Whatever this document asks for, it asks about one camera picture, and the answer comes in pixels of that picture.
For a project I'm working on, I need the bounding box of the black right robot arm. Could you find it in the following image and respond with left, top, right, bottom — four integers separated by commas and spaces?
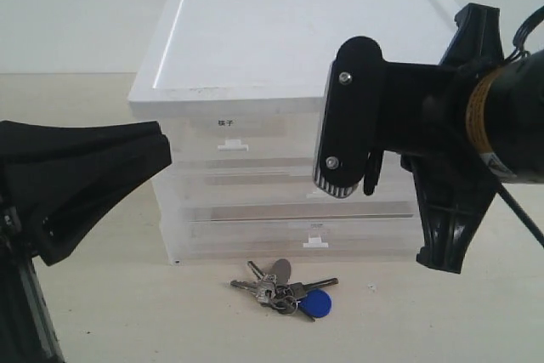
377, 3, 543, 273

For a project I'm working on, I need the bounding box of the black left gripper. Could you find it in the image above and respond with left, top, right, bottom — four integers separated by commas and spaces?
1, 135, 172, 362

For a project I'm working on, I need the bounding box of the white translucent drawer cabinet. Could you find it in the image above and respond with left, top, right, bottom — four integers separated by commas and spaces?
128, 0, 460, 266

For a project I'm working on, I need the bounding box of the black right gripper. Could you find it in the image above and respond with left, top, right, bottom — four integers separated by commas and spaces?
382, 3, 504, 274

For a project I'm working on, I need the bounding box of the key bunch with blue tag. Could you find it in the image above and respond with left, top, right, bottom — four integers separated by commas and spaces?
229, 258, 339, 321

